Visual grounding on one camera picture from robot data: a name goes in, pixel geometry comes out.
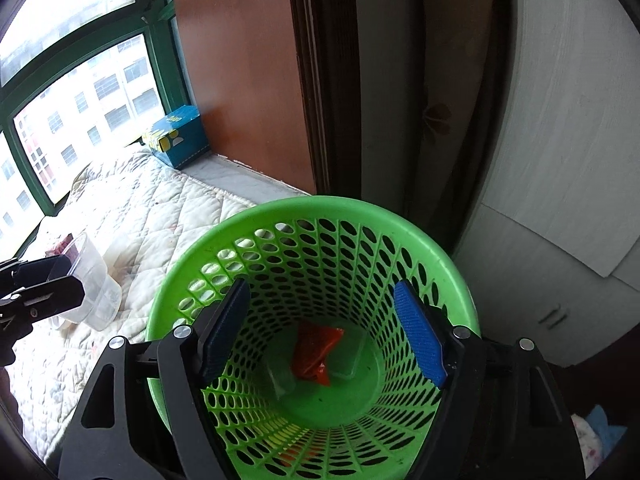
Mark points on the blue cloth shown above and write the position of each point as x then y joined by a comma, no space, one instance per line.
607,422

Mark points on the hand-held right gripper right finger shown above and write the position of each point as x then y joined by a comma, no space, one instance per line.
417,335

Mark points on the dark wooden door frame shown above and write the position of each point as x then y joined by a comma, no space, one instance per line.
325,85

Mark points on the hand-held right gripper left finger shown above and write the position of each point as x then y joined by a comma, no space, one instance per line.
225,330

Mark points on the beige flowered curtain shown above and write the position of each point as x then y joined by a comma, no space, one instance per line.
425,110

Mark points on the apartment building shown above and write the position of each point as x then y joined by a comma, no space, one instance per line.
105,100

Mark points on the clear plastic cup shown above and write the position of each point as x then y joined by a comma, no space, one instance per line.
95,280

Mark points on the brown wooden board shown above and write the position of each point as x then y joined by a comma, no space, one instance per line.
240,60

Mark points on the blue patterned tissue box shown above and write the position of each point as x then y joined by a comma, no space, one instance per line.
185,135

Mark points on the red snack wrapper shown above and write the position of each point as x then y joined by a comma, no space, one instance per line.
315,355
60,249

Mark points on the green window frame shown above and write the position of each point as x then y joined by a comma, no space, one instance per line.
165,60

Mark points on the floral cloth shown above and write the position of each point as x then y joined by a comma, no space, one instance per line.
592,452

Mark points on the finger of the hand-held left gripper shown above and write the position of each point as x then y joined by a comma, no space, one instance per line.
32,272
50,297

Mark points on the white quilted mattress pad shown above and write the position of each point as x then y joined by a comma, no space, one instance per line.
165,210

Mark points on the clear plastic packaging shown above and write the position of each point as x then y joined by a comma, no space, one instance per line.
356,360

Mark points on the white cabinet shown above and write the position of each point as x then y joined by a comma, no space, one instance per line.
565,135

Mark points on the green perforated plastic basket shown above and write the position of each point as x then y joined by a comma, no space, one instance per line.
320,410

